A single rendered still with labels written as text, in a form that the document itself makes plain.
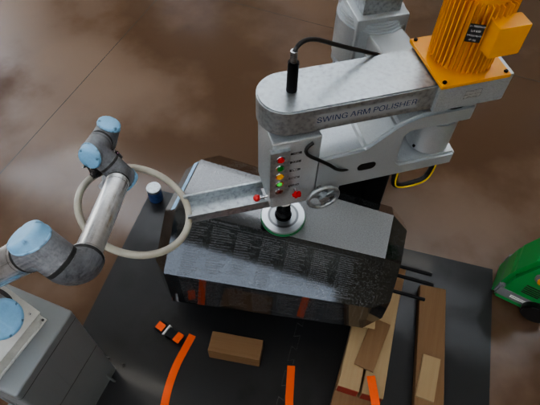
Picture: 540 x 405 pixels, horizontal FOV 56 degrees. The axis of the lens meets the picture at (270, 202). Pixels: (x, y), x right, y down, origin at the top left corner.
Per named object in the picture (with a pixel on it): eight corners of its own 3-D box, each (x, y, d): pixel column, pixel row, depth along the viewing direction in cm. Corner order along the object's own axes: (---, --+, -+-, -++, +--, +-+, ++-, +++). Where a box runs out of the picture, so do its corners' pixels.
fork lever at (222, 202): (325, 167, 245) (327, 161, 241) (339, 199, 234) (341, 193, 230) (182, 194, 232) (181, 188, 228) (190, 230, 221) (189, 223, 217)
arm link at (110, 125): (92, 124, 193) (103, 109, 200) (87, 146, 201) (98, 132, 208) (116, 134, 194) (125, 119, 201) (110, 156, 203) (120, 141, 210)
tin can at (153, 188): (155, 206, 359) (152, 195, 349) (146, 198, 363) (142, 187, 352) (165, 198, 363) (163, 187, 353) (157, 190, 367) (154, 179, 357)
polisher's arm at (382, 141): (425, 145, 253) (456, 68, 213) (447, 182, 241) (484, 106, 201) (283, 175, 241) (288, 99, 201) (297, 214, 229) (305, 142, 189)
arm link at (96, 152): (108, 167, 189) (122, 147, 198) (84, 145, 184) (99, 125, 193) (94, 177, 194) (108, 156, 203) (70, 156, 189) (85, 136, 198)
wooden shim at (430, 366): (423, 353, 295) (423, 353, 294) (439, 360, 294) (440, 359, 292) (415, 396, 282) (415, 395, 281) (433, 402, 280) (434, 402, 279)
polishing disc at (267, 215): (308, 203, 256) (308, 202, 255) (299, 239, 244) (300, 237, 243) (267, 194, 258) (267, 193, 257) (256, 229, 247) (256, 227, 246)
